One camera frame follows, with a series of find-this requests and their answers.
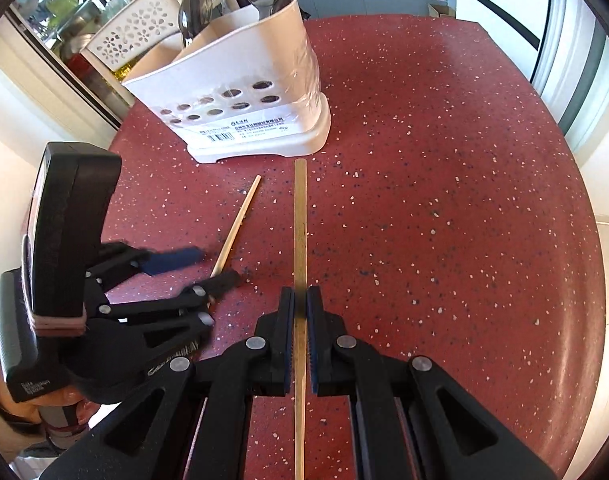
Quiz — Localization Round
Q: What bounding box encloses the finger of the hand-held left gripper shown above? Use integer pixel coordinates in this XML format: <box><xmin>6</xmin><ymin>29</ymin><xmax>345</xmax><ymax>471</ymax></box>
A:
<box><xmin>104</xmin><ymin>269</ymin><xmax>242</xmax><ymax>328</ymax></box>
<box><xmin>87</xmin><ymin>242</ymin><xmax>204</xmax><ymax>288</ymax></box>

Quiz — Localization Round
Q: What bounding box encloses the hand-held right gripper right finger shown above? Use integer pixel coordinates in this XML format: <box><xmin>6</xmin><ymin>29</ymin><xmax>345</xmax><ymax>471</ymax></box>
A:
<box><xmin>305</xmin><ymin>285</ymin><xmax>560</xmax><ymax>480</ymax></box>

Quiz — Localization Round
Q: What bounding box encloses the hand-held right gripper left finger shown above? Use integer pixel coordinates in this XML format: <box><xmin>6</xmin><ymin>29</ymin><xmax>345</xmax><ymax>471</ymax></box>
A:
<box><xmin>39</xmin><ymin>286</ymin><xmax>296</xmax><ymax>480</ymax></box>

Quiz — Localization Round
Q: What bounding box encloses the wide bamboo chopstick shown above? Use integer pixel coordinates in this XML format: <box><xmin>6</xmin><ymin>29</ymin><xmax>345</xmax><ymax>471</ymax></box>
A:
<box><xmin>293</xmin><ymin>158</ymin><xmax>310</xmax><ymax>480</ymax></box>

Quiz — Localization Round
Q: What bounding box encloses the white plastic utensil holder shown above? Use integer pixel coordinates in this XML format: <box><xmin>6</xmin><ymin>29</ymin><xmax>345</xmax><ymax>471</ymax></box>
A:
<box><xmin>121</xmin><ymin>0</ymin><xmax>332</xmax><ymax>165</ymax></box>

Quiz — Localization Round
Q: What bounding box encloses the large metal spoon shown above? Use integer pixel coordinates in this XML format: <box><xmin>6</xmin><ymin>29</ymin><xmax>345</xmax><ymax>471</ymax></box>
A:
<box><xmin>192</xmin><ymin>0</ymin><xmax>215</xmax><ymax>36</ymax></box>

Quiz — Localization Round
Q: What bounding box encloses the person's left hand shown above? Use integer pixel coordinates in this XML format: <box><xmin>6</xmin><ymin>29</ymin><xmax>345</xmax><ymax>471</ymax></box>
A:
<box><xmin>0</xmin><ymin>337</ymin><xmax>85</xmax><ymax>423</ymax></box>

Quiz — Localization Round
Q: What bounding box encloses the white plastic chair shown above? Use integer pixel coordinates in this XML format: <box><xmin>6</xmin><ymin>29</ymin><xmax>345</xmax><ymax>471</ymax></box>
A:
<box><xmin>79</xmin><ymin>0</ymin><xmax>240</xmax><ymax>86</ymax></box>

